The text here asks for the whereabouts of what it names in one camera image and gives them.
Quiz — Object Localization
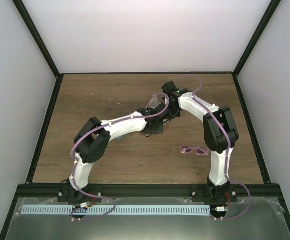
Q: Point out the clear acrylic front panel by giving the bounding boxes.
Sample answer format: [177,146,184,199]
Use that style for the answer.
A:
[6,197,290,240]

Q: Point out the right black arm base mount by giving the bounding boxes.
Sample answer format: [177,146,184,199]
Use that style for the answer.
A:
[190,184,237,205]

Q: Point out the light blue slotted cable duct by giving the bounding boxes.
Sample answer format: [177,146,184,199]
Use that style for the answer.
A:
[20,205,210,216]

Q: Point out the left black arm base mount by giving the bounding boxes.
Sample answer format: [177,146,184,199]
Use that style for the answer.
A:
[57,179,101,205]

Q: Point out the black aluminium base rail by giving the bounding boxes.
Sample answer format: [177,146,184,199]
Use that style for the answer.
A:
[17,183,280,201]

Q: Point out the pink glasses case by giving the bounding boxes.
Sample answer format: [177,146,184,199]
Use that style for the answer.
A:
[146,93,165,109]

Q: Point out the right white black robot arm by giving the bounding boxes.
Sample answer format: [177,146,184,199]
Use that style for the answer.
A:
[162,88,239,202]

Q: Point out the purple frame sunglasses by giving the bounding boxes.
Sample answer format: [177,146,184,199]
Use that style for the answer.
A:
[180,145,209,156]

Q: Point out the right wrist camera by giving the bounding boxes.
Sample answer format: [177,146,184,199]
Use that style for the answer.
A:
[161,81,179,96]

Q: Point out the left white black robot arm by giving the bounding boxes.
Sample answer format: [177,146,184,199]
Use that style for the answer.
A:
[69,103,171,202]

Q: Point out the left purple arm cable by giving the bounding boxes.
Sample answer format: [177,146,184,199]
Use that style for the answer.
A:
[70,93,117,223]

